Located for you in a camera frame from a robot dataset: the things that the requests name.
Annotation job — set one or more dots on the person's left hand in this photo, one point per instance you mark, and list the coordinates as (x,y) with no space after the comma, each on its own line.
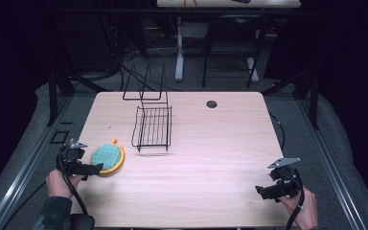
(57,185)

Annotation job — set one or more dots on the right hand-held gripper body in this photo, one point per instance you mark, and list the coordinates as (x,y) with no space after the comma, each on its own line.
(286,182)

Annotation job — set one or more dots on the black chair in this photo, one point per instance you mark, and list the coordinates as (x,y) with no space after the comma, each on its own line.
(233,35)

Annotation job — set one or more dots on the person's right hand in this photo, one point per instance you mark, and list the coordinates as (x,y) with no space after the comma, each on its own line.
(305,209)

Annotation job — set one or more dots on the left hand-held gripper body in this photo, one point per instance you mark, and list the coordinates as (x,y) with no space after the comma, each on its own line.
(71,155)

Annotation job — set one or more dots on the aluminium floor rail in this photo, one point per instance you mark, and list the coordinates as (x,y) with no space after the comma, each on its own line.
(335,179)
(22,179)

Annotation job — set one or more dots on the black metal stand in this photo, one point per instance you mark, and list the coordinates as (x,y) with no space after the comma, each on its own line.
(313,96)
(53,96)

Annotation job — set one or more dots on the black padded armrest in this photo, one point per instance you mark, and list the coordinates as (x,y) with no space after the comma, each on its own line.
(82,222)

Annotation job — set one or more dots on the white desk with white legs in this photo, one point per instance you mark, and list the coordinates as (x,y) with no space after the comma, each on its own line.
(180,48)

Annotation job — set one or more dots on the green pot holder yellow rim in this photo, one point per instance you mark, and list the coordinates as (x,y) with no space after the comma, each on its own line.
(108,156)

